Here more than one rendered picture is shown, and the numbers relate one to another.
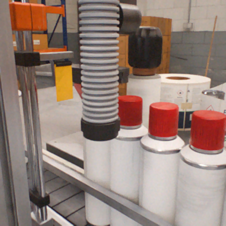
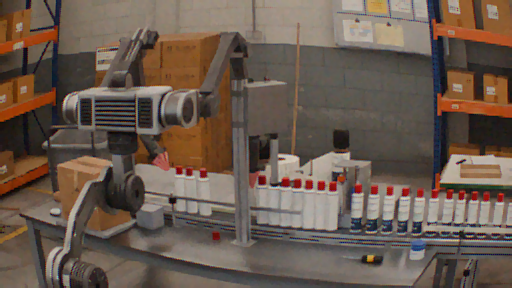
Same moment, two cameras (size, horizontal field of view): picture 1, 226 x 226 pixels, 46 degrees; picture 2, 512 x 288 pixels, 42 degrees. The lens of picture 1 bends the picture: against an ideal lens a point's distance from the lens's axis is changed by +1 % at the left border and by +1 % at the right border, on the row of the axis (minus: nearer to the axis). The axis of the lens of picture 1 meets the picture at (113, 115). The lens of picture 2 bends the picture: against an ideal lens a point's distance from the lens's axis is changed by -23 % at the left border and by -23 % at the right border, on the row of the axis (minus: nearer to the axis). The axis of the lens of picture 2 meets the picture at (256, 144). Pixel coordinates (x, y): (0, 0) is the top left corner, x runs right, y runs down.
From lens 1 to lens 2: 3.09 m
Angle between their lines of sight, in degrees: 16
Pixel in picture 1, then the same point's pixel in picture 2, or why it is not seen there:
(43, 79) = (77, 154)
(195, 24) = (266, 33)
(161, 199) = (287, 204)
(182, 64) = not seen: hidden behind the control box
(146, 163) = (282, 195)
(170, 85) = not seen: hidden behind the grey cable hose
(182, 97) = (282, 172)
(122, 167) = (273, 198)
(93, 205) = (261, 216)
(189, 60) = not seen: hidden behind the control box
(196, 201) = (296, 201)
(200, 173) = (296, 193)
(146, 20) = (194, 45)
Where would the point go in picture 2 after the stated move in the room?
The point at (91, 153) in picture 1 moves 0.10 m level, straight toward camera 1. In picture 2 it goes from (261, 197) to (270, 203)
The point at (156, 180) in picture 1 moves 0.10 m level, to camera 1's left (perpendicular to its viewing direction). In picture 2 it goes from (285, 199) to (261, 201)
